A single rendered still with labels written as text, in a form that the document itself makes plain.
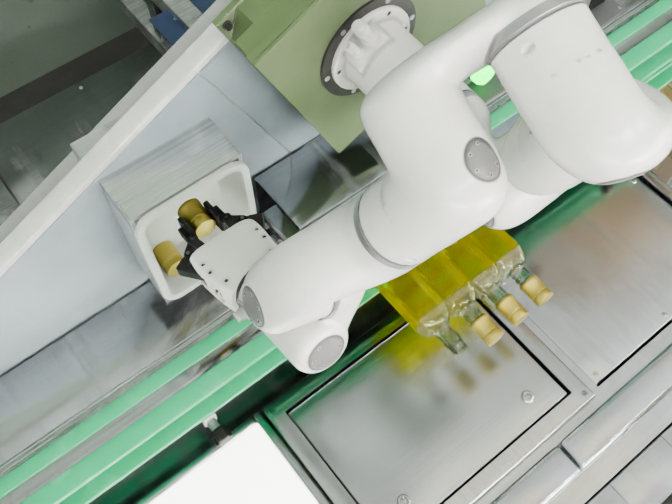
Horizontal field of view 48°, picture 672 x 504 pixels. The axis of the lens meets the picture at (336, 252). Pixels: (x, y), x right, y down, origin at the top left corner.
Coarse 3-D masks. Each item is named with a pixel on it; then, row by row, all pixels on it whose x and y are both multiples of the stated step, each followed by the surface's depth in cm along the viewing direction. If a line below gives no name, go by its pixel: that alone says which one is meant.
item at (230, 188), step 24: (240, 168) 100; (192, 192) 97; (216, 192) 114; (240, 192) 108; (144, 216) 96; (168, 216) 110; (144, 240) 98; (168, 240) 115; (168, 288) 111; (192, 288) 115
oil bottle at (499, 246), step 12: (480, 228) 131; (480, 240) 130; (492, 240) 130; (504, 240) 130; (492, 252) 128; (504, 252) 128; (516, 252) 128; (504, 264) 128; (516, 264) 128; (504, 276) 129
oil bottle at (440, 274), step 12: (420, 264) 127; (432, 264) 127; (444, 264) 127; (432, 276) 126; (444, 276) 126; (456, 276) 126; (432, 288) 126; (444, 288) 125; (456, 288) 125; (468, 288) 125; (444, 300) 125; (456, 300) 124; (468, 300) 125; (456, 312) 125
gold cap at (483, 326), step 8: (480, 320) 123; (488, 320) 124; (472, 328) 124; (480, 328) 123; (488, 328) 123; (496, 328) 123; (480, 336) 124; (488, 336) 122; (496, 336) 122; (488, 344) 123
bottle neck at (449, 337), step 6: (438, 330) 123; (444, 330) 123; (450, 330) 123; (438, 336) 124; (444, 336) 123; (450, 336) 122; (456, 336) 122; (444, 342) 123; (450, 342) 122; (456, 342) 122; (462, 342) 122; (450, 348) 122; (456, 348) 122; (462, 348) 121; (456, 354) 122
